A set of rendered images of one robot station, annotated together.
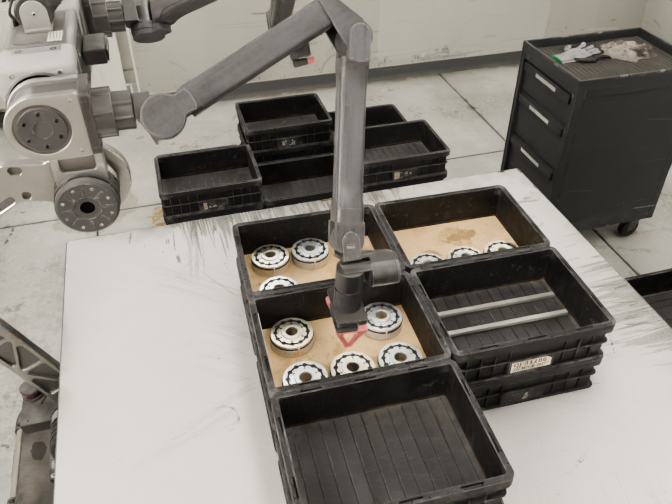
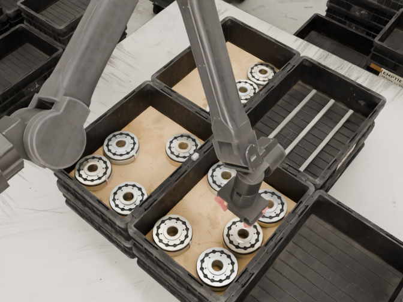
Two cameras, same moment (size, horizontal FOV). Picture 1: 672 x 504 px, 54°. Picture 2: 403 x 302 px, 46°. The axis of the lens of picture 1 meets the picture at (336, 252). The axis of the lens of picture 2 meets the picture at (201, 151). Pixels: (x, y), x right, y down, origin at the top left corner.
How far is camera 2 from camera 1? 0.73 m
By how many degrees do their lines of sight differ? 29
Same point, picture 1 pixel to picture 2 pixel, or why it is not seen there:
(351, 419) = (269, 275)
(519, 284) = (288, 93)
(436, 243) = not seen: hidden behind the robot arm
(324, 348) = (201, 227)
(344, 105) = (205, 29)
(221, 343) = (92, 264)
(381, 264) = (271, 155)
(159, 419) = not seen: outside the picture
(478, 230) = not seen: hidden behind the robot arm
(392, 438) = (307, 271)
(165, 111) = (60, 135)
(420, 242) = (195, 91)
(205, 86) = (80, 79)
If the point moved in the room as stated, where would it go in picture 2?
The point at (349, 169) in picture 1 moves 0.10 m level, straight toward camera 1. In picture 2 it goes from (228, 90) to (261, 124)
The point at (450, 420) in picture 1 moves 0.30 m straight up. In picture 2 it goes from (330, 231) to (363, 168)
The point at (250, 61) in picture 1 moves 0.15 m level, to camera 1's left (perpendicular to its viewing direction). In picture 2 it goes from (111, 26) to (13, 68)
